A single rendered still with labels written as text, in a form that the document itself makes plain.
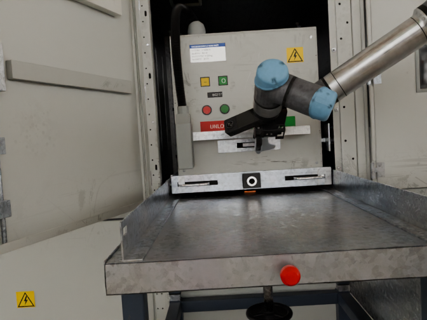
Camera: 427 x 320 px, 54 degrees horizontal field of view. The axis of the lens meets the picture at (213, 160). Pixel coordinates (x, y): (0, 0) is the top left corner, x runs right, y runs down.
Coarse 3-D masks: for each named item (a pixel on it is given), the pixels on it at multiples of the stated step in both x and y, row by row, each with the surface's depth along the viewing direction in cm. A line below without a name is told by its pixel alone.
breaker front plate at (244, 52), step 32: (256, 32) 140; (288, 32) 140; (192, 64) 141; (224, 64) 141; (256, 64) 141; (288, 64) 141; (192, 96) 142; (224, 96) 142; (224, 160) 143; (256, 160) 143; (288, 160) 143; (320, 160) 143
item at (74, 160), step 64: (0, 0) 90; (64, 0) 108; (128, 0) 135; (0, 64) 86; (64, 64) 107; (128, 64) 134; (0, 128) 89; (64, 128) 106; (128, 128) 133; (0, 192) 86; (64, 192) 105; (128, 192) 132
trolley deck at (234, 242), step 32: (320, 192) 137; (192, 224) 99; (224, 224) 97; (256, 224) 95; (288, 224) 93; (320, 224) 91; (352, 224) 89; (384, 224) 88; (160, 256) 74; (192, 256) 73; (224, 256) 72; (256, 256) 71; (288, 256) 71; (320, 256) 71; (352, 256) 71; (384, 256) 71; (416, 256) 71; (128, 288) 72; (160, 288) 72; (192, 288) 72; (224, 288) 72
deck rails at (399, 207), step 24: (168, 192) 139; (336, 192) 133; (360, 192) 114; (384, 192) 98; (408, 192) 85; (144, 216) 93; (168, 216) 110; (384, 216) 94; (408, 216) 86; (144, 240) 85
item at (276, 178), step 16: (176, 176) 142; (192, 176) 142; (208, 176) 142; (224, 176) 142; (240, 176) 142; (272, 176) 142; (288, 176) 142; (304, 176) 142; (176, 192) 142; (192, 192) 142
